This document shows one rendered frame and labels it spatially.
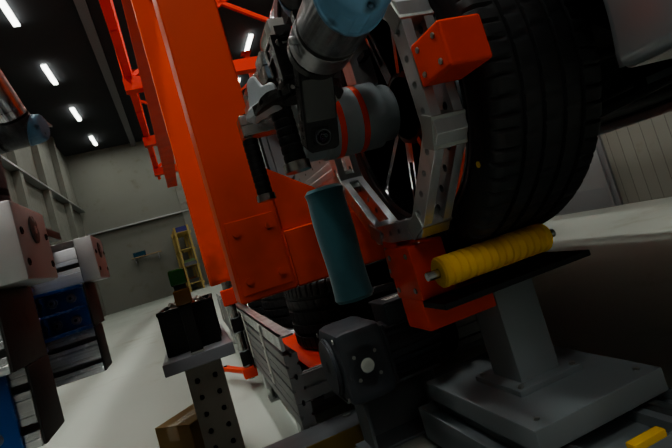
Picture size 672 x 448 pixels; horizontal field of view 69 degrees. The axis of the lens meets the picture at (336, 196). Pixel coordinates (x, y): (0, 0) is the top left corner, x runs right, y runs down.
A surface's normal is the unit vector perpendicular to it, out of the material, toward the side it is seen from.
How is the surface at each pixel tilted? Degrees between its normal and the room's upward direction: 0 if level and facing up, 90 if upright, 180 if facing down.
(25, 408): 90
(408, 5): 90
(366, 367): 90
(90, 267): 90
